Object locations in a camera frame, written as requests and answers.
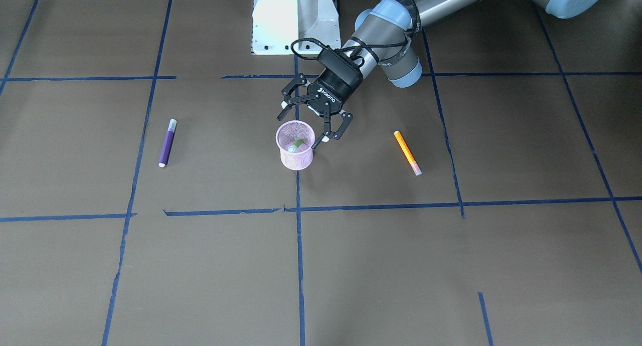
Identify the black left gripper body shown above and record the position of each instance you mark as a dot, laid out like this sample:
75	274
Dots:
327	96

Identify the green highlighter pen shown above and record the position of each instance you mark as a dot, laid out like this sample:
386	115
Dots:
295	145

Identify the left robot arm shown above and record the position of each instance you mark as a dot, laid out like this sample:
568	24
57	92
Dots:
382	38

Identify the orange highlighter pen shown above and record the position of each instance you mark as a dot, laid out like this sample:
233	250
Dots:
407	153

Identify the purple highlighter pen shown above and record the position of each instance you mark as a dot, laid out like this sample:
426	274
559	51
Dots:
167	144

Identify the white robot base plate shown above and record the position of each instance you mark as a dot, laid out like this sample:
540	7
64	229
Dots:
277	24

